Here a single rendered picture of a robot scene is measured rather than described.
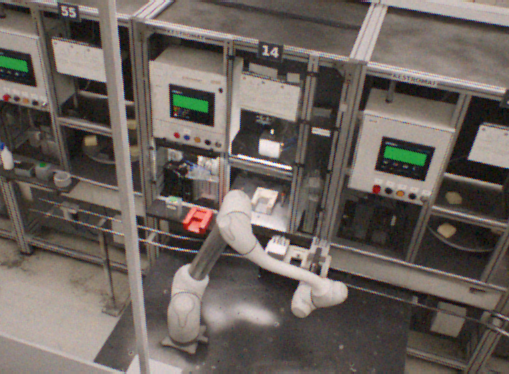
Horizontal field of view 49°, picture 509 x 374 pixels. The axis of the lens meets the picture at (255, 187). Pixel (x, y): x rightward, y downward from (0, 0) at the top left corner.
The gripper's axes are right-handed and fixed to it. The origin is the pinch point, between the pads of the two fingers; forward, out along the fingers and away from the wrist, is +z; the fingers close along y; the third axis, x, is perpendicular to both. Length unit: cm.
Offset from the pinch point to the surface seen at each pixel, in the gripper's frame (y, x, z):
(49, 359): 185, 0, -196
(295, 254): -11.2, 13.0, 7.0
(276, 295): -29.6, 17.7, -10.4
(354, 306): -29.6, -25.9, -2.4
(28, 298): -98, 189, -19
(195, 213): -3, 75, 10
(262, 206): -7, 41, 34
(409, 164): 61, -34, 16
